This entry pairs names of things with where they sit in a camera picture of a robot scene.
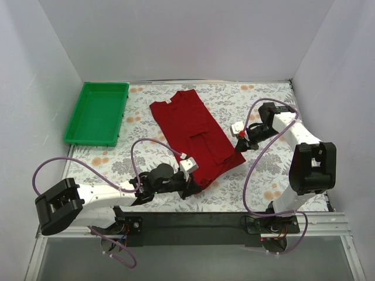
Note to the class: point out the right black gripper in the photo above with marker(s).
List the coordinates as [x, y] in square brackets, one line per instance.
[246, 140]

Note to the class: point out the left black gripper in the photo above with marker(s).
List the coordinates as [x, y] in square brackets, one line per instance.
[185, 184]

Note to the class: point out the red t shirt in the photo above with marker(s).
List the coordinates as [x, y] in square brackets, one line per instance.
[189, 128]

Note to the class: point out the green plastic tray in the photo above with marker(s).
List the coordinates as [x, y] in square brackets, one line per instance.
[97, 116]

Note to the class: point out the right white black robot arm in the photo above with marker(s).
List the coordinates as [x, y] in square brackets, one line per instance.
[312, 170]

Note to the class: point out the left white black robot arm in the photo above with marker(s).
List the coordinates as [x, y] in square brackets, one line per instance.
[69, 203]

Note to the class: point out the floral patterned table mat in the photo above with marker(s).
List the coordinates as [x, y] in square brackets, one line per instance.
[142, 146]

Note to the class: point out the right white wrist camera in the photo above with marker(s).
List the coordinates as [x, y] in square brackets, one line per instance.
[239, 131]

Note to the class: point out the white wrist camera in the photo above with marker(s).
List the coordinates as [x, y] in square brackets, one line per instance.
[187, 164]
[239, 131]

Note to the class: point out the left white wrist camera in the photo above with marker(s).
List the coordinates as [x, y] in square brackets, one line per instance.
[187, 164]

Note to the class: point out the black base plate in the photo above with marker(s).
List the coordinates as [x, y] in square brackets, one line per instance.
[185, 229]

